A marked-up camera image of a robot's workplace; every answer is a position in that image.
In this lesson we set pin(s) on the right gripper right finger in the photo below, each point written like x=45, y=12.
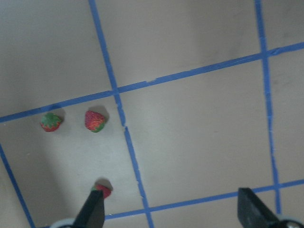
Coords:
x=252, y=212

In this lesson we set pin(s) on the red strawberry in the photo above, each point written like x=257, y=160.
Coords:
x=94, y=121
x=105, y=190
x=50, y=122

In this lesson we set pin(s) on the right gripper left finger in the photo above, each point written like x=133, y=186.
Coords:
x=92, y=214

